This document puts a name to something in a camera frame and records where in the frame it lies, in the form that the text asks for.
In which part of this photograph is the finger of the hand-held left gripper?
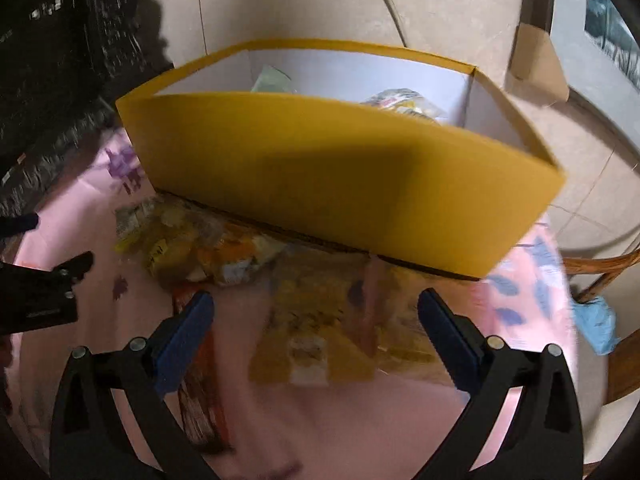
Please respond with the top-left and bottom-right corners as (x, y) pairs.
(0, 251), (95, 334)
(0, 212), (40, 239)

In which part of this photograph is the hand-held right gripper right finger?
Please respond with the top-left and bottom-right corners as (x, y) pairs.
(415, 287), (585, 480)

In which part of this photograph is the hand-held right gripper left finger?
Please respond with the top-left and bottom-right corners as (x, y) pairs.
(49, 291), (221, 480)

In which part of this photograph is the yellow snack packet white label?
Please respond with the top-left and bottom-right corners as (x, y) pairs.
(248, 255), (443, 387)

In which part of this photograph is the yellow cardboard box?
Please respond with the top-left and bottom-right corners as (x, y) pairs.
(115, 38), (566, 281)

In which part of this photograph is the red orange snack packet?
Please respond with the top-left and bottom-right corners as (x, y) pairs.
(171, 287), (237, 453)

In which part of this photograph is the pale yellow snack packet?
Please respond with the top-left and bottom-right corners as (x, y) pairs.
(114, 199), (213, 282)

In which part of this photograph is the blue cloth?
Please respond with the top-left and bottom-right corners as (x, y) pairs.
(571, 297), (622, 357)

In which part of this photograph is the pink floral tablecloth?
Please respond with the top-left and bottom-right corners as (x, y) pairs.
(0, 127), (581, 480)

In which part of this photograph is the dark carved wooden furniture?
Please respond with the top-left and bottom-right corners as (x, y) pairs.
(0, 0), (173, 223)

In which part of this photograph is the wooden chair with grey cushion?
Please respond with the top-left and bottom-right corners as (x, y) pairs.
(562, 249), (640, 480)

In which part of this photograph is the white yellow printed snack packet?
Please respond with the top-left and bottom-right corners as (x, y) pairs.
(359, 88), (449, 124)

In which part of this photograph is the green snack packet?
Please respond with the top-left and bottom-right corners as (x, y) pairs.
(250, 64), (292, 94)

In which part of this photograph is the cardboard corner protector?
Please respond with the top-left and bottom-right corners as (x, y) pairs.
(509, 24), (570, 105)

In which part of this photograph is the large grey framed picture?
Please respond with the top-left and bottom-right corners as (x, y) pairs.
(520, 0), (640, 128)

